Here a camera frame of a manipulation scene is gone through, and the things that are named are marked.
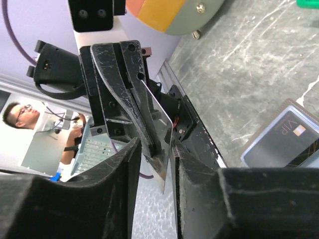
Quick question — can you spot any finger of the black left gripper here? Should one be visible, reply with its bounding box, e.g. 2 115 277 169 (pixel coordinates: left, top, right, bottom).
90 43 150 156
120 40 161 154

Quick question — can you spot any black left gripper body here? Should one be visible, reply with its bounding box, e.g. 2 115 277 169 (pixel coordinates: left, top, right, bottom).
79 46 140 139

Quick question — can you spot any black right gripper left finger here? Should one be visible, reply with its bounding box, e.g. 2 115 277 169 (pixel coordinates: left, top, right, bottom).
0 138 141 239

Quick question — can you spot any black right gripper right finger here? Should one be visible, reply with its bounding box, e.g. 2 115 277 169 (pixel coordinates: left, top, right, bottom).
171 141 319 239

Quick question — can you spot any grey silver card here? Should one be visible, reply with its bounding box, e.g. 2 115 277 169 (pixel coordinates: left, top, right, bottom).
140 81 172 193

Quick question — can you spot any grey card holder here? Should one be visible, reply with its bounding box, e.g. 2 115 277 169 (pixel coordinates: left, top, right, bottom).
239 98 319 168

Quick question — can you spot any black VIP card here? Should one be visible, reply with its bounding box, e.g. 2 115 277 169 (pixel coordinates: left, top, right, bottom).
243 109 319 168

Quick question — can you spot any green plastic bin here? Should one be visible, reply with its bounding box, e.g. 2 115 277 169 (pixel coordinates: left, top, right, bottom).
296 0 319 9

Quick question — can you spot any person with glasses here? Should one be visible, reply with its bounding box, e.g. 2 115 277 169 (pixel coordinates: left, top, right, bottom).
1 101 88 166

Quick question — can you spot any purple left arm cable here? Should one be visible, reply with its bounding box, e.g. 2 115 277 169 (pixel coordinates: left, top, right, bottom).
1 0 38 66

